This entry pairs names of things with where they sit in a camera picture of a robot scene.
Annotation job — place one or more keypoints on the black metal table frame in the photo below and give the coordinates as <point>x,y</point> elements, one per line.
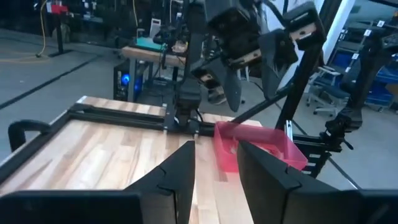
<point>124,116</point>

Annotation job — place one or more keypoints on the grey office chair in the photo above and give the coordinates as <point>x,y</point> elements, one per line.
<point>329,93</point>

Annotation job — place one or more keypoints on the teal plastic tray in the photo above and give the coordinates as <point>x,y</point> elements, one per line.
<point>149,44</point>

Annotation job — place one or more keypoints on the person's foot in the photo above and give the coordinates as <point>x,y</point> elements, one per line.
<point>217,98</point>

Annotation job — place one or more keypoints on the white building column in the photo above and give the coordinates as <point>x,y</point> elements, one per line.
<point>339,25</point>

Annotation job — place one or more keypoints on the pink translucent plastic tray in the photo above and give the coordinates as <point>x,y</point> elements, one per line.
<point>264,137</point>

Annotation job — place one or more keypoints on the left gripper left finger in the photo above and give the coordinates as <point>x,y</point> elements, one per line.
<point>171,193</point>

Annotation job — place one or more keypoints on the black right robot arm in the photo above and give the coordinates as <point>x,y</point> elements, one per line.
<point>189,93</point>

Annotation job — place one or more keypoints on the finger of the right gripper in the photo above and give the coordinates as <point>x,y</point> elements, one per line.
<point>276,59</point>
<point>231,87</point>

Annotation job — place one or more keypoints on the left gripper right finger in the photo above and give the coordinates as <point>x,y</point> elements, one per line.
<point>267,186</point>

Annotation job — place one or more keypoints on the black camera stand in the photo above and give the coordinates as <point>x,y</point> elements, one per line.
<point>351,118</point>

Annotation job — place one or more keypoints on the black rig upright post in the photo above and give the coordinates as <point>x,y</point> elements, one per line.
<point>303,77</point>

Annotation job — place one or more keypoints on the black table clamp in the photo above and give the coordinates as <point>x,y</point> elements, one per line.
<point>18,127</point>

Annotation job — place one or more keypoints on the wooden background table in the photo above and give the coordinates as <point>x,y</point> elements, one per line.
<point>146,56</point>

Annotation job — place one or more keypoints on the computer tower blue light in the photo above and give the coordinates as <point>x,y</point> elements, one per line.
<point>126,81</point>

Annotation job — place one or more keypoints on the blue storage bins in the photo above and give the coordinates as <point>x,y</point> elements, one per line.
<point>382,87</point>

